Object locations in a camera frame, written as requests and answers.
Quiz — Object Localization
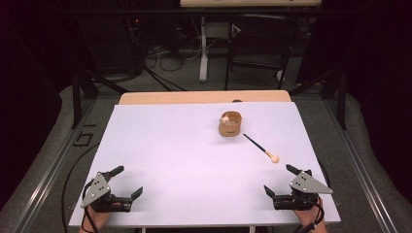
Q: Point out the black-handled makeup brush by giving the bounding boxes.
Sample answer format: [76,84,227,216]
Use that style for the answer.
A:
[242,133,280,164]

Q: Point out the person's right hand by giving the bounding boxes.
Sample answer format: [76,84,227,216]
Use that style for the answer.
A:
[292,197,327,233]

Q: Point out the person's left hand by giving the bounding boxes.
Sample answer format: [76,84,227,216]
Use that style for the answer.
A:
[79,202,125,233]

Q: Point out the black floor cable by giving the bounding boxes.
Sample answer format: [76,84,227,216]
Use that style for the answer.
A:
[61,142,101,233]

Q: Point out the round wooden brush holder cup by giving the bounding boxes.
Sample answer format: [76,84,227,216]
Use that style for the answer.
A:
[218,111,243,138]

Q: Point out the aluminium floor rail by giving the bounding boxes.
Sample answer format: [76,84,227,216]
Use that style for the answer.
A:
[322,96,392,233]
[13,96,98,233]

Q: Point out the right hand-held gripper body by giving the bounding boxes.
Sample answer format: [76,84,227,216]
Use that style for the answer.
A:
[272,170,334,211]

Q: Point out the bundle of floor cables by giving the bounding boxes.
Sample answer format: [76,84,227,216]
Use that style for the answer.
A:
[142,42,197,74]

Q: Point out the black folding chair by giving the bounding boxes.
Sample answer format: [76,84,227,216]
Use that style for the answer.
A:
[223,13,300,91]

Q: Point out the left hand-held gripper cable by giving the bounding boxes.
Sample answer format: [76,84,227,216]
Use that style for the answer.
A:
[81,178,102,233]

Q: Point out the wooden table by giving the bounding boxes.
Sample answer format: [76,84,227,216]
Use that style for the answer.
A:
[118,89,292,106]

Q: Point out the right hand-held gripper cable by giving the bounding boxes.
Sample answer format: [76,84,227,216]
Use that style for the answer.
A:
[292,193,326,233]

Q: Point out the hand-held gripper cable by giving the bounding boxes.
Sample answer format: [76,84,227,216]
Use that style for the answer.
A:
[292,193,326,233]
[81,178,102,233]

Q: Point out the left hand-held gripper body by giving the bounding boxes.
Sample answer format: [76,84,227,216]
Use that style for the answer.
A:
[80,172,134,214]

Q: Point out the white board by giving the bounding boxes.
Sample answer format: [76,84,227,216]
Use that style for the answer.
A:
[68,101,342,228]

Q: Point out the black metal frame strut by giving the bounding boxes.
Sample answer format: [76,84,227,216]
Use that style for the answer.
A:
[289,66,348,131]
[71,64,130,130]

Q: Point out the white desk leg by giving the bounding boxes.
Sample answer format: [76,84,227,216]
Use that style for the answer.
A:
[198,17,209,83]

